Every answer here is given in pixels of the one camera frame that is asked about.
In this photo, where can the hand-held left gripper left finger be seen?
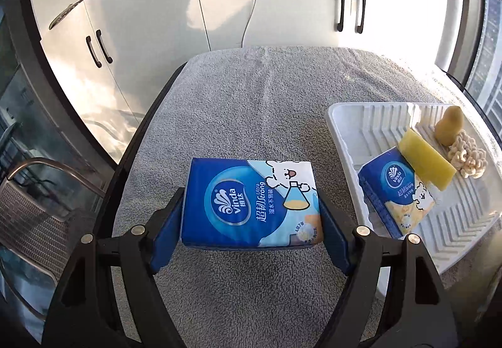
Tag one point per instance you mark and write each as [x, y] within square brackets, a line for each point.
[166, 230]

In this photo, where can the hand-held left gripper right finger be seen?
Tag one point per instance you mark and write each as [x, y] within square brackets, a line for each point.
[337, 238]

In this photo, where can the blue tissue pack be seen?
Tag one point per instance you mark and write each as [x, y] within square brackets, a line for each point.
[235, 199]
[388, 183]

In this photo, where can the white ribbed plastic tray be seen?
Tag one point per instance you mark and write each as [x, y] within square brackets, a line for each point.
[451, 222]

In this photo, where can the yellow rectangular sponge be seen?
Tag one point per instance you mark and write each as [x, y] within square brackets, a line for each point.
[425, 160]

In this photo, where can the white knotted chenille scrubber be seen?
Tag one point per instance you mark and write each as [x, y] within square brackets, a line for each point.
[468, 158]

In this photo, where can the tan gourd-shaped sponge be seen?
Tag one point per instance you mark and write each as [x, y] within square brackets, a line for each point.
[449, 128]

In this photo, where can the metal woven chair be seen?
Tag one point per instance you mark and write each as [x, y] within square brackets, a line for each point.
[35, 211]

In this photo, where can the grey terry towel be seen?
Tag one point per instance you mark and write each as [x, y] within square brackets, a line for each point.
[255, 105]

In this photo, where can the white base cabinet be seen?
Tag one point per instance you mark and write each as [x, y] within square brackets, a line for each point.
[157, 18]

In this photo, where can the thin grey board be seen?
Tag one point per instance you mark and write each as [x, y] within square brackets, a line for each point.
[64, 13]

